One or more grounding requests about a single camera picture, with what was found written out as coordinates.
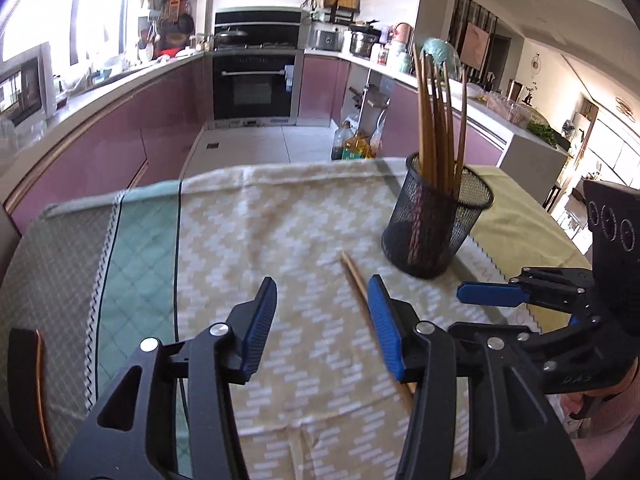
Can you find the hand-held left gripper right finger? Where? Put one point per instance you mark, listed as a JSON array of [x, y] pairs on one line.
[[385, 330]]

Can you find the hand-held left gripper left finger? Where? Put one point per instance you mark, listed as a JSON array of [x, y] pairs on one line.
[[260, 325]]

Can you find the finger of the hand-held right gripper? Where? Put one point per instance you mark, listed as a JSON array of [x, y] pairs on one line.
[[487, 294], [540, 345]]

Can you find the black mesh utensil holder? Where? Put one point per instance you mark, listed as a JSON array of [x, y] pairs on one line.
[[430, 240]]

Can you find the bunch of chopsticks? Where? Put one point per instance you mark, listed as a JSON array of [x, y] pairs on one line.
[[430, 125]]

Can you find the person's right forearm pink sleeve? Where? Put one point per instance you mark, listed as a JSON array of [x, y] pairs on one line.
[[615, 410]]

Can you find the hanging kitchen utensils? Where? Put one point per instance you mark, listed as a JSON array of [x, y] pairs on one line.
[[170, 20]]

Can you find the person's right hand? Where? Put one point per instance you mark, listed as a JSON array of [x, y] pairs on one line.
[[574, 410]]

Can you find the yellow-green cloth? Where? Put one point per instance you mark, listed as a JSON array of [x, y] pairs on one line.
[[520, 220]]

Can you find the beige patterned tablecloth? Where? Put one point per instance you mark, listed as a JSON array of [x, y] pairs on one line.
[[280, 240]]

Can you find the green leafy vegetables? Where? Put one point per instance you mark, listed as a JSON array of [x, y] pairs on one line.
[[542, 132]]

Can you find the yellow cooking oil bottle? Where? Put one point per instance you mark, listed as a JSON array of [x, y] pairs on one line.
[[360, 147]]

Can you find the clear plastic containers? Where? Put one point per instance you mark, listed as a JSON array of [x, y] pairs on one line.
[[510, 107]]

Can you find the black integrated stove oven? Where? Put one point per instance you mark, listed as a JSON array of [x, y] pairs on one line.
[[255, 90]]

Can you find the teal plastic bag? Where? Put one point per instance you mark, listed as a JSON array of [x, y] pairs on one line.
[[447, 57]]

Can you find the long purple kitchen cabinets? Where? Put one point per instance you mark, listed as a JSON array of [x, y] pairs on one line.
[[100, 145]]

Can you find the dark wooden chair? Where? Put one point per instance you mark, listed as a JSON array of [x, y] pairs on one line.
[[25, 385]]

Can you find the purple island cabinets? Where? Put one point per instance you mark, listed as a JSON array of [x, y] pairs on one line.
[[320, 85]]

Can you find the white jar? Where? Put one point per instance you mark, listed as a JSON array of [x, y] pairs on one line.
[[400, 57]]

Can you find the pink kettle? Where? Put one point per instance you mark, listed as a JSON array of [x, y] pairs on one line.
[[402, 32]]

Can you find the silver cooking pot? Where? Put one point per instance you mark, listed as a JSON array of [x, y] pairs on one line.
[[364, 42]]

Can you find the black wok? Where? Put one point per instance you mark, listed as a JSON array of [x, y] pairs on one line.
[[231, 35]]

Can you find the silver metal box appliance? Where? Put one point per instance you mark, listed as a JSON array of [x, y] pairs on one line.
[[323, 39]]

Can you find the black countertop rack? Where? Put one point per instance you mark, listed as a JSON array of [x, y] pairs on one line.
[[332, 5]]

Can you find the white microwave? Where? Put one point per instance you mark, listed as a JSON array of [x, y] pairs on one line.
[[30, 85]]

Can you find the round wall clock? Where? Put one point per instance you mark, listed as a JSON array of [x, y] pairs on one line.
[[536, 65]]

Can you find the framed wall painting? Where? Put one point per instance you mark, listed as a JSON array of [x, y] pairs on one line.
[[475, 44]]

